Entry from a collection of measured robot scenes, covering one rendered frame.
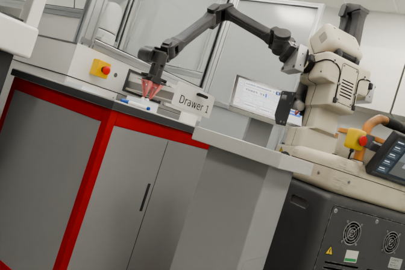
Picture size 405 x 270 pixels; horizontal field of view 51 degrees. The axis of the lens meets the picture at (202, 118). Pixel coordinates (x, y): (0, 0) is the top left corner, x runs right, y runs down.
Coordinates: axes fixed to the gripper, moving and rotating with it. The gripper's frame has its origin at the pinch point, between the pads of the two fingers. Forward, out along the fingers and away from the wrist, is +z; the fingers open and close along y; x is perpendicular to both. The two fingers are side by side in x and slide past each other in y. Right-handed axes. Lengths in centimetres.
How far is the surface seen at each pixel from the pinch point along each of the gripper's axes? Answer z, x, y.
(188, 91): -8.6, 2.4, -18.4
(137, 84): -4.9, -22.6, -6.5
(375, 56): -135, -104, -336
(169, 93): -4.9, -2.1, -11.5
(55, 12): -24, -43, 34
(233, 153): 10, 72, 13
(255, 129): -6, -42, -116
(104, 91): 3.7, -26.1, 6.5
